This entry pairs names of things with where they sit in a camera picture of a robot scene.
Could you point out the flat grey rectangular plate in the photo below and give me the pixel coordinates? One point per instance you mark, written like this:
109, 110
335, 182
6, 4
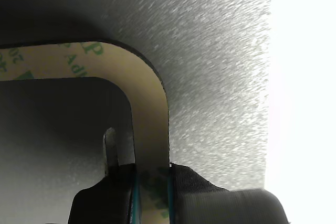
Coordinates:
210, 51

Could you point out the rectangular frame with adhesive tape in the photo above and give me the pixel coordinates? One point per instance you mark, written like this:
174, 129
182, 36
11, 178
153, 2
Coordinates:
147, 90

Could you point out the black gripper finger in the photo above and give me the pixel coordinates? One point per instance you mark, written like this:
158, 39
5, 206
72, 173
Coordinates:
210, 205
105, 203

